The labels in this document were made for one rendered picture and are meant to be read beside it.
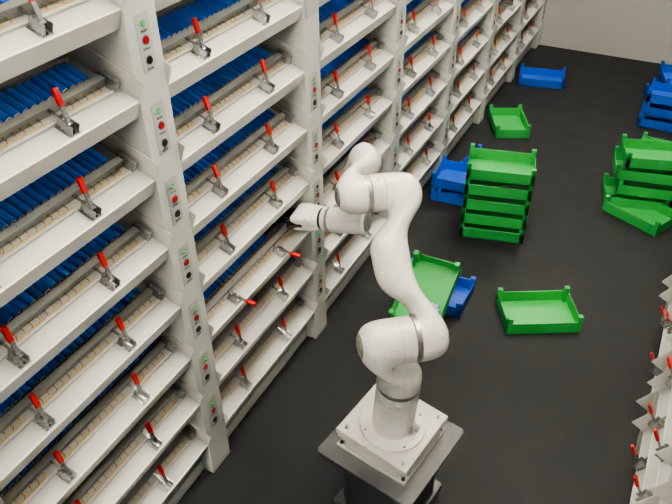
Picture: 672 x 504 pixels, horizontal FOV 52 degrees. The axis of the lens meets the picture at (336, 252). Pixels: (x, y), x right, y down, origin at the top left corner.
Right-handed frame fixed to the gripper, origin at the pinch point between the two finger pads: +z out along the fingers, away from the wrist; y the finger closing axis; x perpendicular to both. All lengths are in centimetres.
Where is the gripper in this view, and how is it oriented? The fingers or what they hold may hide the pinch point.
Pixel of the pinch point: (283, 215)
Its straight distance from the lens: 235.7
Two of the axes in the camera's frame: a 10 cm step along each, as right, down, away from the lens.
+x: 2.0, 7.8, 5.9
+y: -3.9, 6.2, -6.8
